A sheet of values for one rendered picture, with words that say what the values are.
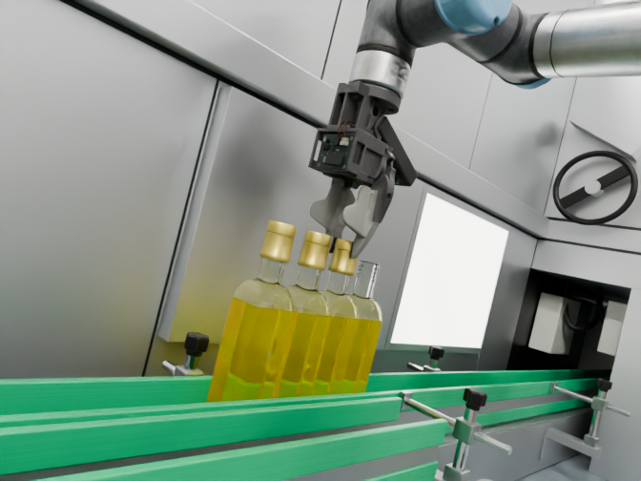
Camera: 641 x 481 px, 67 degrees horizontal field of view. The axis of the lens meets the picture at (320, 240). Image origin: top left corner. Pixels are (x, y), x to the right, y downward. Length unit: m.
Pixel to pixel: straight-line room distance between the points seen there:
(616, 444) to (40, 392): 1.33
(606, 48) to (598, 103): 1.07
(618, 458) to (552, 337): 0.37
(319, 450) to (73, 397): 0.24
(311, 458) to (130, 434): 0.16
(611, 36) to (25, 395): 0.66
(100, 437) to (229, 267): 0.31
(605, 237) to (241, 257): 1.11
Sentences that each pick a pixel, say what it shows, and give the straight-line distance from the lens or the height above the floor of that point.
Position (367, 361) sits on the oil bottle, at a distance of 0.70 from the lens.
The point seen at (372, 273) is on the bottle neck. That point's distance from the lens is 0.68.
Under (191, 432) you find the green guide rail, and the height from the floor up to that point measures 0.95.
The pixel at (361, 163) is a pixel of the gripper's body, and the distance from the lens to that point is 0.60.
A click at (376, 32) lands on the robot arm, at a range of 0.66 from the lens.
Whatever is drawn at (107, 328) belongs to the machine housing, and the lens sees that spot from 0.66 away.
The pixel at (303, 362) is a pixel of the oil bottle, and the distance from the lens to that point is 0.60.
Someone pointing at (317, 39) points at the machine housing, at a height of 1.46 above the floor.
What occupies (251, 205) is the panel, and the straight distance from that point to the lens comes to 0.69.
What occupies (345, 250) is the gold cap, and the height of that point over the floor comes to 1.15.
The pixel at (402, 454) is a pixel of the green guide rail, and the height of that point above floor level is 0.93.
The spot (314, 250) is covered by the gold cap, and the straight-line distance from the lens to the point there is 0.59.
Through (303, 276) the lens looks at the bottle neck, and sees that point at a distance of 0.59.
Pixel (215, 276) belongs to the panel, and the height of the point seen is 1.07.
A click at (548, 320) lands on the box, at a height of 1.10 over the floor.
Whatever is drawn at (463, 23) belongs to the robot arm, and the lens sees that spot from 0.59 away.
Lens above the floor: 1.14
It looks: 1 degrees up
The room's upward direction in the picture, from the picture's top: 14 degrees clockwise
